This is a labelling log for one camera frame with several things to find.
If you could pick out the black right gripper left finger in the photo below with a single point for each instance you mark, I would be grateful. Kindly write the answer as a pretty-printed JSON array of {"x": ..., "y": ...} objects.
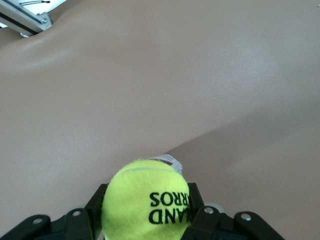
[{"x": 80, "y": 225}]

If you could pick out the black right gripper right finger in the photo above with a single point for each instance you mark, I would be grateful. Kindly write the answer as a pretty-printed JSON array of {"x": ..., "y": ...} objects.
[{"x": 212, "y": 225}]

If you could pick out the yellow tennis ball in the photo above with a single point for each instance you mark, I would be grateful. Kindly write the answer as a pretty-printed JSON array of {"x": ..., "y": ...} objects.
[{"x": 140, "y": 190}]

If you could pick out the clear Wilson tennis ball can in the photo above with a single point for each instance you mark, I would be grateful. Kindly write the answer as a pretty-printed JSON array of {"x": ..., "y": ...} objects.
[{"x": 172, "y": 162}]

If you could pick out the aluminium camera mount post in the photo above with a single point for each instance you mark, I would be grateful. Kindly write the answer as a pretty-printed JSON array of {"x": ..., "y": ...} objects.
[{"x": 25, "y": 20}]

